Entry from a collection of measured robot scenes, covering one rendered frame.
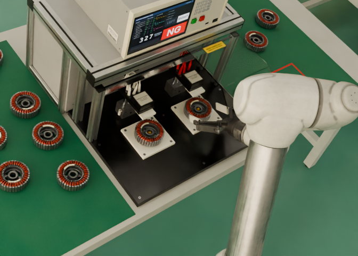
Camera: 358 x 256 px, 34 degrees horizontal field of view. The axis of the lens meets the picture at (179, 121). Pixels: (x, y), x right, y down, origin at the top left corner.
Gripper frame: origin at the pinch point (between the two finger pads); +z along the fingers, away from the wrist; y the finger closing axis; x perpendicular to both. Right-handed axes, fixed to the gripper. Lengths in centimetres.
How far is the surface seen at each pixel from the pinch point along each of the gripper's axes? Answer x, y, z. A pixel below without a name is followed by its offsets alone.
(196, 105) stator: -0.7, -1.4, 6.7
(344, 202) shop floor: 93, -93, 3
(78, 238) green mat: 16, 68, -13
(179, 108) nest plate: -0.7, 5.4, 9.6
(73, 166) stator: 2, 56, 6
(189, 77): -14.3, 1.9, 5.3
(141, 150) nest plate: 4.3, 30.4, 1.0
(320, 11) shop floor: 32, -199, 109
